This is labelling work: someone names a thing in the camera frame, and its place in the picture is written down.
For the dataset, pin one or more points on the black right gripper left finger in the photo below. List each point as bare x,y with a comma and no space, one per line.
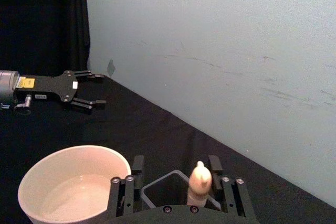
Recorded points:
126,195

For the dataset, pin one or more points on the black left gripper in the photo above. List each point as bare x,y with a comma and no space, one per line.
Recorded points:
52,86

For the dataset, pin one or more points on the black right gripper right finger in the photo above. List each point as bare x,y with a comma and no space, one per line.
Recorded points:
236,197

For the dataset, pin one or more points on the grey square plastic container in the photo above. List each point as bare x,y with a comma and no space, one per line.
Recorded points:
168,190

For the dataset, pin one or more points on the white round bowl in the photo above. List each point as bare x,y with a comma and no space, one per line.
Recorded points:
71,182

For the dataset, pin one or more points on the black table cloth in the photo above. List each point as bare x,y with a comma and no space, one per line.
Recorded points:
157,134

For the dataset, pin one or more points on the black curtain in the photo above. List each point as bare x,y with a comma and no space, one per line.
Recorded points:
39,24

